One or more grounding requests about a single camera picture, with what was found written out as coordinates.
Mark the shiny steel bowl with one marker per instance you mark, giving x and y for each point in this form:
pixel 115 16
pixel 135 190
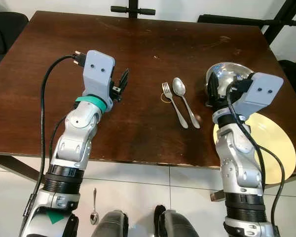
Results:
pixel 232 71

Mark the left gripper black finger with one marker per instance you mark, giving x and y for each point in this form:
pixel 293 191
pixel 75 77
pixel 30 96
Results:
pixel 125 78
pixel 120 84

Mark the black horizontal bar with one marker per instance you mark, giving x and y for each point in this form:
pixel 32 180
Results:
pixel 237 20

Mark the yellow rubber band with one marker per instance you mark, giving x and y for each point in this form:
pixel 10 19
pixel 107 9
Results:
pixel 162 99

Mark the large silver spoon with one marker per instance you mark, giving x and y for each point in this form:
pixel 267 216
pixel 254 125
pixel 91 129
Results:
pixel 179 86

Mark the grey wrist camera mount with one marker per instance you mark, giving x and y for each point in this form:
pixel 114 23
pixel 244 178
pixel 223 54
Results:
pixel 261 94
pixel 98 66

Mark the black bag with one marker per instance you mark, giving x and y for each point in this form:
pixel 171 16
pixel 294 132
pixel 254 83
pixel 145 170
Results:
pixel 293 81

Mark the dark left robot leg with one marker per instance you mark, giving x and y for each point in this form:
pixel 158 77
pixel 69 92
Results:
pixel 111 224

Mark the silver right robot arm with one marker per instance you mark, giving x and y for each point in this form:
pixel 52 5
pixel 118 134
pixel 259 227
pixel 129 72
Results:
pixel 239 163

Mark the dark robot leg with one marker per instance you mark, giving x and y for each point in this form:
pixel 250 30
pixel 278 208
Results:
pixel 177 224
pixel 111 224

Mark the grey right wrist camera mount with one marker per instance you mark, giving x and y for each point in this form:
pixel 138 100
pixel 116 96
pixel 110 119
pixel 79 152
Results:
pixel 261 94

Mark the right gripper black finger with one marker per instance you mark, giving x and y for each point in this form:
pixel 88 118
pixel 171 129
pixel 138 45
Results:
pixel 211 94

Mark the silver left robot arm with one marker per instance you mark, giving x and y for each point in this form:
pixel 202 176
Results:
pixel 79 133

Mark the small silver spoon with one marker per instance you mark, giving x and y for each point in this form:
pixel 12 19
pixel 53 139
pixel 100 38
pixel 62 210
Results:
pixel 94 216

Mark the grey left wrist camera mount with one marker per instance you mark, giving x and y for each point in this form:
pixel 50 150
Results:
pixel 98 66

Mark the silver fork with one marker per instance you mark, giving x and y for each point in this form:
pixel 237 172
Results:
pixel 173 106

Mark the pale yellow plate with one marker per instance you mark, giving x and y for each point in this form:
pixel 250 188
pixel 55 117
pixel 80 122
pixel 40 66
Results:
pixel 278 143

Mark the black chair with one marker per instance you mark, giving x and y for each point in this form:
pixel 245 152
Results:
pixel 5 32

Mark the black slanted pole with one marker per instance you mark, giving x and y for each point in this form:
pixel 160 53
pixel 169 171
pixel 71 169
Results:
pixel 283 19

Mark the dark right robot leg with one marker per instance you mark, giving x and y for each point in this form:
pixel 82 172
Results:
pixel 177 224

